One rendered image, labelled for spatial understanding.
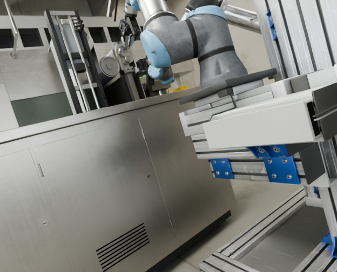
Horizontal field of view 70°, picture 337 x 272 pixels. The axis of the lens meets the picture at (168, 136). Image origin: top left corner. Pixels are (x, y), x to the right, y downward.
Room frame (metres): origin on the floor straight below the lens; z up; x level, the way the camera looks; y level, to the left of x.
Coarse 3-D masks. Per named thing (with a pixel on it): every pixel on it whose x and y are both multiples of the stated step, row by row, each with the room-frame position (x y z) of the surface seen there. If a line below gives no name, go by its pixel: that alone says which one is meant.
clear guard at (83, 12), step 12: (0, 0) 1.48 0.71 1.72; (12, 0) 1.51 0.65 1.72; (24, 0) 1.55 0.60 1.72; (36, 0) 1.59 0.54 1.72; (48, 0) 1.63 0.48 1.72; (60, 0) 1.67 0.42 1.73; (72, 0) 1.71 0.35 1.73; (84, 0) 1.76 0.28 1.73; (96, 0) 1.81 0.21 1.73; (108, 0) 1.86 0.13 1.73; (0, 12) 1.52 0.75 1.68; (12, 12) 1.56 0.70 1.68; (24, 12) 1.60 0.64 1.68; (36, 12) 1.64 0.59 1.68; (84, 12) 1.82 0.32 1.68; (96, 12) 1.87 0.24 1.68
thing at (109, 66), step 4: (108, 56) 1.49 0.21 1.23; (104, 60) 1.48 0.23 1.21; (108, 60) 1.50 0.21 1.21; (112, 60) 1.51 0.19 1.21; (116, 60) 1.52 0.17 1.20; (100, 64) 1.46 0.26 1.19; (104, 64) 1.48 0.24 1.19; (108, 64) 1.49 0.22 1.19; (112, 64) 1.50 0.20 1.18; (116, 64) 1.52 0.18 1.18; (104, 68) 1.47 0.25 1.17; (108, 68) 1.48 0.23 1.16; (112, 68) 1.50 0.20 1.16; (116, 68) 1.52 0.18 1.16; (104, 72) 1.47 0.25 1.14; (108, 72) 1.48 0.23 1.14; (112, 72) 1.50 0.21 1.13; (116, 72) 1.51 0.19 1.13
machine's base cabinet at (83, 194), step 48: (0, 144) 0.90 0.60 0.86; (48, 144) 0.98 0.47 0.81; (96, 144) 1.09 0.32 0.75; (144, 144) 1.23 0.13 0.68; (192, 144) 1.40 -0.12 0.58; (0, 192) 0.86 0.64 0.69; (48, 192) 0.95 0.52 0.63; (96, 192) 1.05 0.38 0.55; (144, 192) 1.18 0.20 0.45; (192, 192) 1.34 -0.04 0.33; (0, 240) 0.84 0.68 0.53; (48, 240) 0.92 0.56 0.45; (96, 240) 1.01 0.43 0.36; (144, 240) 1.13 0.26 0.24; (192, 240) 1.34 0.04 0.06
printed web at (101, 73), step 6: (90, 36) 1.46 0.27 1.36; (96, 54) 1.46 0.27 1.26; (108, 54) 1.62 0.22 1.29; (96, 60) 1.48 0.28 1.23; (96, 66) 1.50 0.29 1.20; (90, 72) 1.59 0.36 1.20; (102, 72) 1.47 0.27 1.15; (102, 78) 1.53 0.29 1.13; (108, 78) 1.52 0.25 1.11; (102, 84) 1.62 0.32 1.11
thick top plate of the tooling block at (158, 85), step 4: (160, 80) 1.64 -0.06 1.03; (156, 84) 1.61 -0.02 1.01; (160, 84) 1.63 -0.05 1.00; (168, 84) 1.67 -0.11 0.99; (148, 88) 1.63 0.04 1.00; (152, 88) 1.59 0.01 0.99; (156, 88) 1.61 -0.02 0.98; (160, 88) 1.63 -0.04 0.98; (164, 88) 1.65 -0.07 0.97; (168, 88) 1.71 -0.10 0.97; (148, 92) 1.64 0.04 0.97
